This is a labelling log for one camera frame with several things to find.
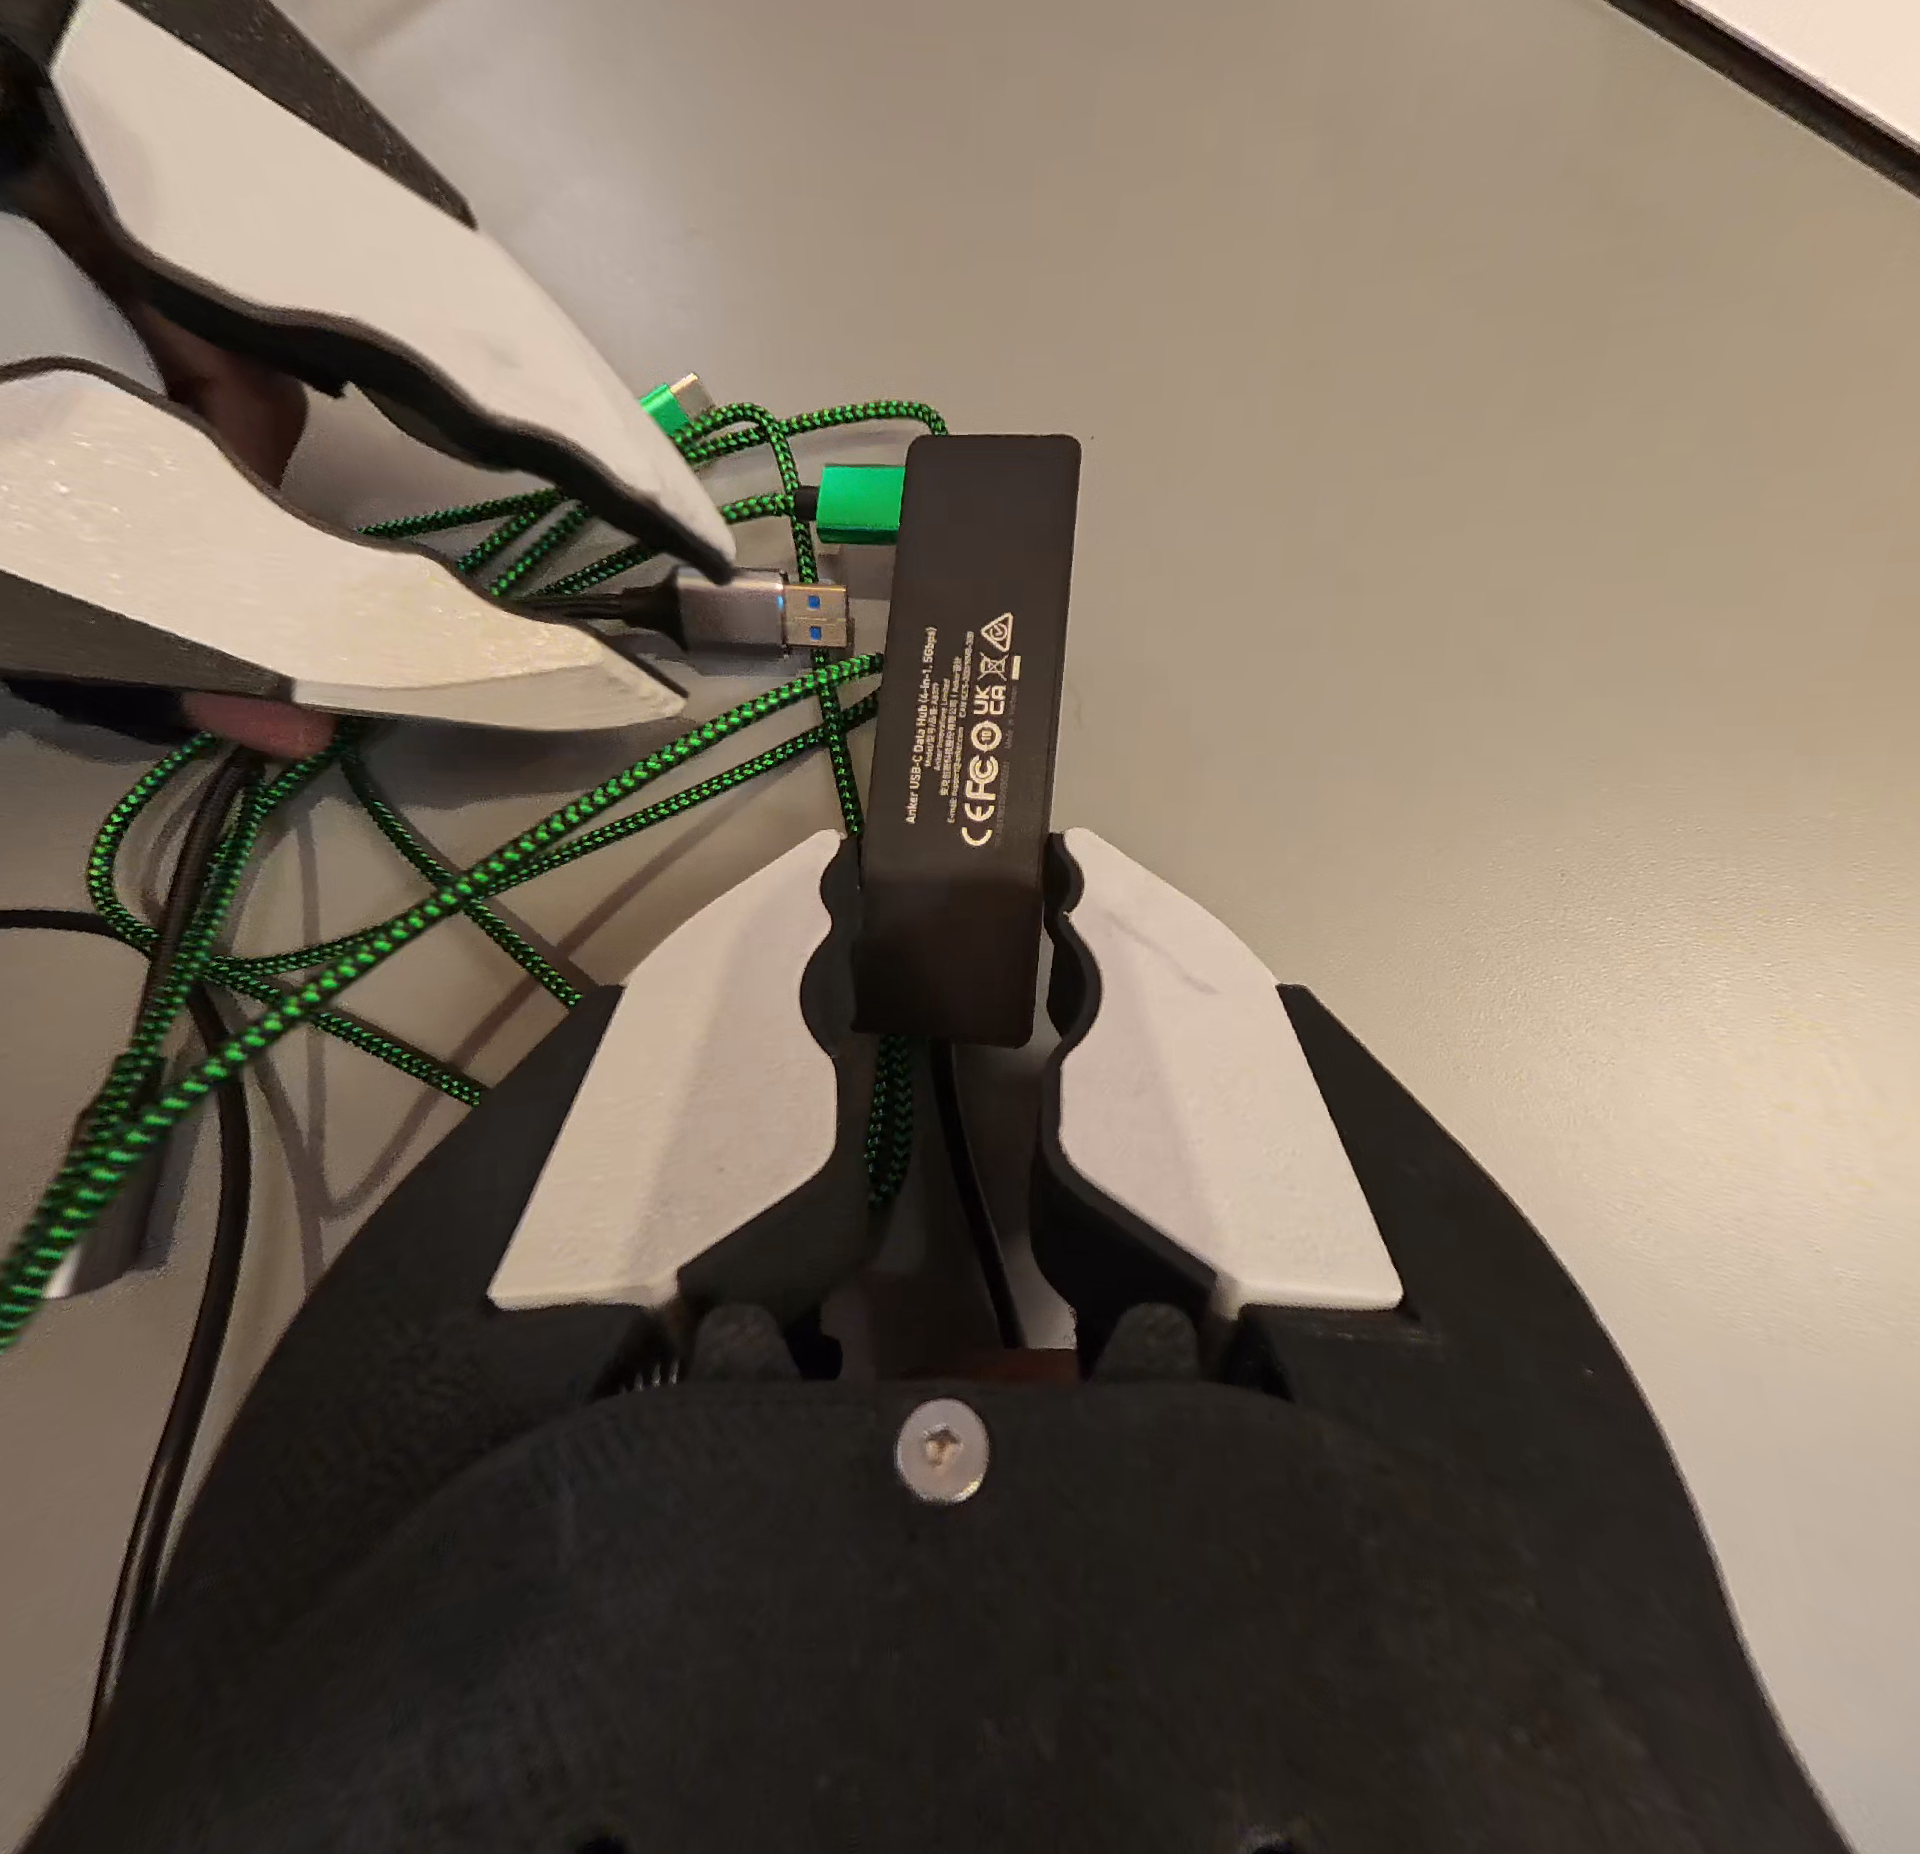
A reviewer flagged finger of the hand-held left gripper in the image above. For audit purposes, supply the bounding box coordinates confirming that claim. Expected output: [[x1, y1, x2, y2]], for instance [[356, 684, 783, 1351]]
[[0, 359, 695, 733], [42, 0, 739, 583]]

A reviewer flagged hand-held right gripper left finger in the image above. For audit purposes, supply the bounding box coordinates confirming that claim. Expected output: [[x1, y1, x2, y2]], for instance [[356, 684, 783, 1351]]
[[484, 829, 876, 1312]]

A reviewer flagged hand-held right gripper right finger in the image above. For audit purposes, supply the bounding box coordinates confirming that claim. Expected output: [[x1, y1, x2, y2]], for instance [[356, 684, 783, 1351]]
[[1047, 824, 1407, 1319]]

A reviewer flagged black cable with grey plug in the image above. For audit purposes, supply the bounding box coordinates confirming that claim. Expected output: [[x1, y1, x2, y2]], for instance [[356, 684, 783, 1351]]
[[561, 564, 862, 659]]

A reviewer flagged black hub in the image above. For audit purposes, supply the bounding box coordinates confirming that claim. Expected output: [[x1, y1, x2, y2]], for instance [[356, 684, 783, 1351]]
[[849, 434, 1085, 1050]]

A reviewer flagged green braided cable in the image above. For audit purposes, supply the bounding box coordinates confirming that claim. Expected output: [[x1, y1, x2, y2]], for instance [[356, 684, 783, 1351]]
[[0, 375, 954, 1351]]

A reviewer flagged thin black cable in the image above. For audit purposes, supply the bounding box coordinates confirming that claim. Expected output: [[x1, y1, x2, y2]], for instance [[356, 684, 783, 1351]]
[[0, 761, 265, 1719]]

